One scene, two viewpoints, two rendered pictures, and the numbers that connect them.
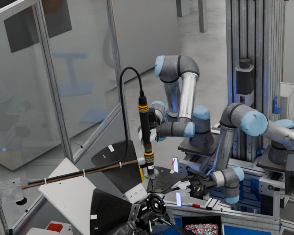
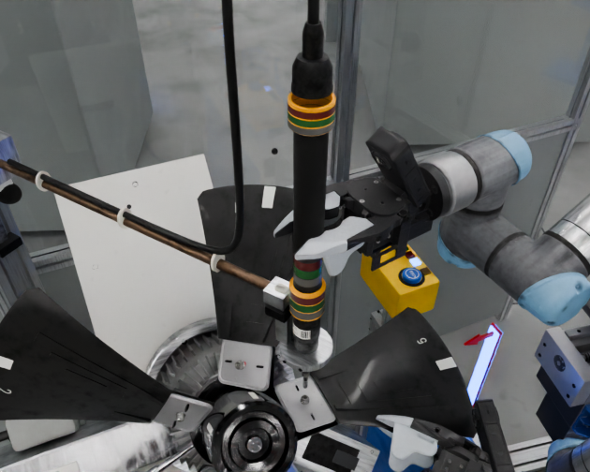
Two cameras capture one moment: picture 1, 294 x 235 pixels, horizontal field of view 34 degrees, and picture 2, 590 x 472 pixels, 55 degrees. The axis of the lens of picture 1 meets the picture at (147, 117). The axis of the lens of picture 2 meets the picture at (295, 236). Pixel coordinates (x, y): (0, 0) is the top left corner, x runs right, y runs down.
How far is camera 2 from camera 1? 1.70 m
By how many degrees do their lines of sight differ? 38
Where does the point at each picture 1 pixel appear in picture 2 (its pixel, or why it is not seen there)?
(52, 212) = not seen: hidden behind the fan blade
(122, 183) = (230, 313)
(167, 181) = (395, 385)
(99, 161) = (215, 211)
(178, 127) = (518, 262)
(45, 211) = not seen: hidden behind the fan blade
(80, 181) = (196, 229)
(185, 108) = not seen: outside the picture
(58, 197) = (95, 236)
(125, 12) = not seen: outside the picture
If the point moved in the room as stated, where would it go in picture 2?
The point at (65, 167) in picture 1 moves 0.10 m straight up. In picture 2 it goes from (177, 176) to (169, 126)
